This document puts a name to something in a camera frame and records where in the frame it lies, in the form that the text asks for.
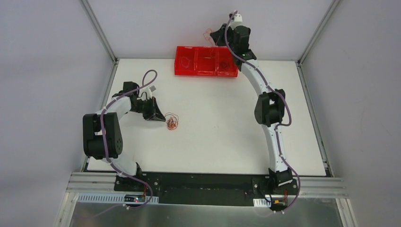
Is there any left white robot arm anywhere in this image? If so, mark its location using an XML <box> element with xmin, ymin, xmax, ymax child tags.
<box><xmin>83</xmin><ymin>81</ymin><xmax>166</xmax><ymax>191</ymax></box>

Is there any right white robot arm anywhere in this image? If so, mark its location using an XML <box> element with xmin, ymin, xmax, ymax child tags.
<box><xmin>210</xmin><ymin>24</ymin><xmax>293</xmax><ymax>194</ymax></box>

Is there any red three-compartment bin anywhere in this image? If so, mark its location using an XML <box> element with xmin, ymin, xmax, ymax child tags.
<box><xmin>174</xmin><ymin>46</ymin><xmax>238</xmax><ymax>78</ymax></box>

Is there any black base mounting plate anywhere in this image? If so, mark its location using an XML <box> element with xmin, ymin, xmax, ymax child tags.
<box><xmin>114</xmin><ymin>172</ymin><xmax>298</xmax><ymax>207</ymax></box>

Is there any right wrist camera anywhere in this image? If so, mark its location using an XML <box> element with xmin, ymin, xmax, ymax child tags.
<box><xmin>229</xmin><ymin>10</ymin><xmax>243</xmax><ymax>23</ymax></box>

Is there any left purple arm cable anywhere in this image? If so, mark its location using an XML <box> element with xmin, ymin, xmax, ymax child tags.
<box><xmin>99</xmin><ymin>69</ymin><xmax>158</xmax><ymax>210</ymax></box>

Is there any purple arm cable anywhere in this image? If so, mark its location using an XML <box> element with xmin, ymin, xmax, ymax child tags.
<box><xmin>224</xmin><ymin>11</ymin><xmax>301</xmax><ymax>211</ymax></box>
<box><xmin>99</xmin><ymin>69</ymin><xmax>158</xmax><ymax>210</ymax></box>

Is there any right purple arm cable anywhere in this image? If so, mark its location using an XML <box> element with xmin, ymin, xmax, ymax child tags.
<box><xmin>224</xmin><ymin>11</ymin><xmax>301</xmax><ymax>211</ymax></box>

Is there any left slotted cable duct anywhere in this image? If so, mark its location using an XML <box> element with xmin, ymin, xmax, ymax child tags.
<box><xmin>77</xmin><ymin>192</ymin><xmax>159</xmax><ymax>205</ymax></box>

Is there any slotted cable duct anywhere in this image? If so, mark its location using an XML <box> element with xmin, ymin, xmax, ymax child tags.
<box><xmin>77</xmin><ymin>192</ymin><xmax>159</xmax><ymax>205</ymax></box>
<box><xmin>253</xmin><ymin>198</ymin><xmax>271</xmax><ymax>208</ymax></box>

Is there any right slotted cable duct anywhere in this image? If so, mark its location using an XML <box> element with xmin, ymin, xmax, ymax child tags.
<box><xmin>253</xmin><ymin>198</ymin><xmax>271</xmax><ymax>208</ymax></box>

